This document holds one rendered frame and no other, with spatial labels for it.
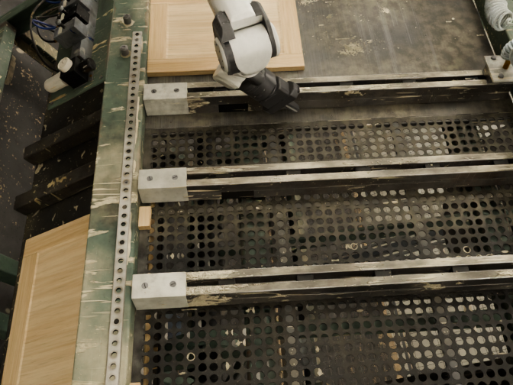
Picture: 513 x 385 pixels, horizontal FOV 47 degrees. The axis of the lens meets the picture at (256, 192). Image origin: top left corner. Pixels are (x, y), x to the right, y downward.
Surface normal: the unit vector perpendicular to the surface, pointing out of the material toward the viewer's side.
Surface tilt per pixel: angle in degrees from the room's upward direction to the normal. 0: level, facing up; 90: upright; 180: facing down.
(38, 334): 90
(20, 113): 0
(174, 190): 90
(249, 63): 74
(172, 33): 59
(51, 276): 90
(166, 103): 90
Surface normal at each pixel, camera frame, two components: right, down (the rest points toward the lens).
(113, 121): 0.00, -0.54
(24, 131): 0.86, -0.32
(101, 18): -0.51, -0.44
